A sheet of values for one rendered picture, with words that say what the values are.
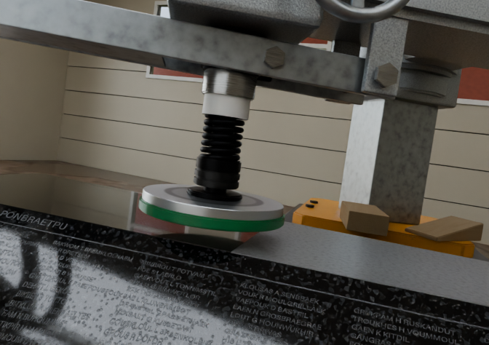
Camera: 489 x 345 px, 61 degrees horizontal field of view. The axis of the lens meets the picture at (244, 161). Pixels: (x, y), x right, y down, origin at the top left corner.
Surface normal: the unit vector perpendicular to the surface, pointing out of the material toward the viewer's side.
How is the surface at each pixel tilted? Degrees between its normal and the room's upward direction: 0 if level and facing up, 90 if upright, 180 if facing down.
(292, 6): 90
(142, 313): 45
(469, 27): 90
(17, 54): 90
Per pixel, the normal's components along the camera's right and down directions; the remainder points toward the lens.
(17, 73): 0.91, 0.15
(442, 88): 0.56, 0.12
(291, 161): -0.39, 0.00
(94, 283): -0.08, -0.69
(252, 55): 0.14, 0.07
